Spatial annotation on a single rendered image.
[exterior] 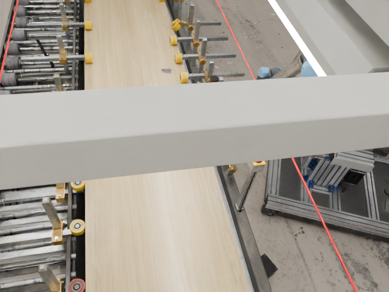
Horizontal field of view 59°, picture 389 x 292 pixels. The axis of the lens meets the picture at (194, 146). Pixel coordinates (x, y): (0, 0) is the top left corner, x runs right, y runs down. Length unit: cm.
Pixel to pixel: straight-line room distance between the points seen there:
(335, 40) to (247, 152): 33
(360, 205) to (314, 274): 73
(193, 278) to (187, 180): 59
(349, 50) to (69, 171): 42
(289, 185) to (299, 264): 65
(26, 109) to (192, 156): 12
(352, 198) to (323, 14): 278
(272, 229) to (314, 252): 37
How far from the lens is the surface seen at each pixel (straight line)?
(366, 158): 254
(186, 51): 340
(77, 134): 23
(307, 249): 312
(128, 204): 200
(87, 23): 325
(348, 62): 53
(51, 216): 193
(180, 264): 185
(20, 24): 363
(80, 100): 26
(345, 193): 329
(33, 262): 205
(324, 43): 57
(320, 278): 306
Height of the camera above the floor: 263
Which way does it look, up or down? 50 degrees down
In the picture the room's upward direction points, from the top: 9 degrees clockwise
